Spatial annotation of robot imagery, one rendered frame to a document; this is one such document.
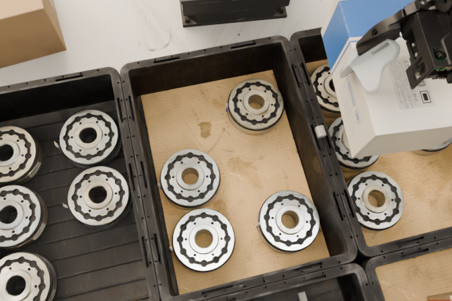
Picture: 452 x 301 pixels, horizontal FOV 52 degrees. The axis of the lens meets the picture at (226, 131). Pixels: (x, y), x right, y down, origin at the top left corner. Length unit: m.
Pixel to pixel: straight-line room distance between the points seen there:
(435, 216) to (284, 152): 0.29
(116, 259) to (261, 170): 0.29
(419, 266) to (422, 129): 0.35
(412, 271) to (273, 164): 0.30
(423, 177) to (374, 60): 0.40
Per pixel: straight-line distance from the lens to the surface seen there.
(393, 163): 0.90
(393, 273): 0.86
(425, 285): 0.88
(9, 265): 0.83
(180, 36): 1.09
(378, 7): 0.65
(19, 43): 1.07
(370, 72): 0.56
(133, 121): 0.76
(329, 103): 0.87
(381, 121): 0.57
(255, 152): 0.84
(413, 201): 0.90
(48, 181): 0.87
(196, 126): 0.85
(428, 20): 0.51
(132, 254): 0.81
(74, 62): 1.09
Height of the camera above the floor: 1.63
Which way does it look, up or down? 69 degrees down
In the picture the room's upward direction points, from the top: 8 degrees clockwise
